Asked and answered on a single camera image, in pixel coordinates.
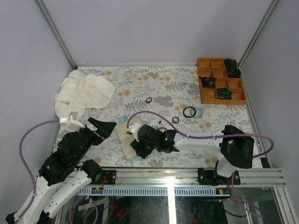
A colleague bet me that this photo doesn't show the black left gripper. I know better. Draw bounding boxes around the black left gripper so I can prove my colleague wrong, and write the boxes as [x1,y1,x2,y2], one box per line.
[75,118,118,165]

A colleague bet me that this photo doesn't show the teal jewelry box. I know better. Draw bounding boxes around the teal jewelry box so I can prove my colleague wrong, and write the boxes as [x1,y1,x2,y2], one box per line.
[114,115,141,162]

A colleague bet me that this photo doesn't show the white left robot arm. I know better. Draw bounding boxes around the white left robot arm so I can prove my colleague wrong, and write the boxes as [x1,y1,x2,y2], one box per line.
[6,115,117,224]

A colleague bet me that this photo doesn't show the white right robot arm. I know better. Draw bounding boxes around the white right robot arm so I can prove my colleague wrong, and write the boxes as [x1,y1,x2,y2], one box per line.
[126,123,254,184]

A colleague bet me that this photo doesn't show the large black bangle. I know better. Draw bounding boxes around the large black bangle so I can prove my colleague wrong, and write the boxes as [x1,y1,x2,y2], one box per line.
[183,106,197,118]

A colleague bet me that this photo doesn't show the floral table mat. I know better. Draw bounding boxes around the floral table mat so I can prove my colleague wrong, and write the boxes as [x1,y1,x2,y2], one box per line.
[78,66,252,168]

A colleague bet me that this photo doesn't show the white crumpled cloth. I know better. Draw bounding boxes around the white crumpled cloth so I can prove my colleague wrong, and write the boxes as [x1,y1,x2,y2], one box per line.
[54,70,116,118]

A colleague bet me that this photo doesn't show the green jade bangle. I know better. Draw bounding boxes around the green jade bangle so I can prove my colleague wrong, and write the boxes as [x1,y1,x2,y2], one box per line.
[189,107,203,119]

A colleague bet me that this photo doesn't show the black orange scrunchie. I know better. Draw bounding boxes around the black orange scrunchie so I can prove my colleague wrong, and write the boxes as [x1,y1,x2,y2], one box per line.
[199,76,216,89]

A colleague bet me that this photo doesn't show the black green scrunchie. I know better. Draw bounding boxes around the black green scrunchie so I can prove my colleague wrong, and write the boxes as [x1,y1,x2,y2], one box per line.
[216,87,233,99]

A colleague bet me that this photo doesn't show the wooden compartment tray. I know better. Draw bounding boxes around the wooden compartment tray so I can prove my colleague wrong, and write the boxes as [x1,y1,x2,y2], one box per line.
[197,58,247,105]

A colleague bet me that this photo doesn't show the black scrunchie top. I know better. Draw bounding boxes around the black scrunchie top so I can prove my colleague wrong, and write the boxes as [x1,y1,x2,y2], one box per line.
[224,58,238,69]

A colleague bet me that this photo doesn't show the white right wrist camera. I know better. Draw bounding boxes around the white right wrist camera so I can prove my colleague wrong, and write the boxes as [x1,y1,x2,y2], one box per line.
[126,123,142,142]

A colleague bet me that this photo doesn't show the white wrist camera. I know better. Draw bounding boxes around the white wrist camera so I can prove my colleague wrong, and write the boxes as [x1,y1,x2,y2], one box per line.
[126,123,142,142]
[59,112,85,132]

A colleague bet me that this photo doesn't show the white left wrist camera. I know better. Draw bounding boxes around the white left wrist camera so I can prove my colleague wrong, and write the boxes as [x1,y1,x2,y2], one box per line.
[59,112,85,132]

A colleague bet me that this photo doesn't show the aluminium rail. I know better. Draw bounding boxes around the aluminium rail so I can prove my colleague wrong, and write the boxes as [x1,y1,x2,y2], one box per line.
[35,167,287,187]

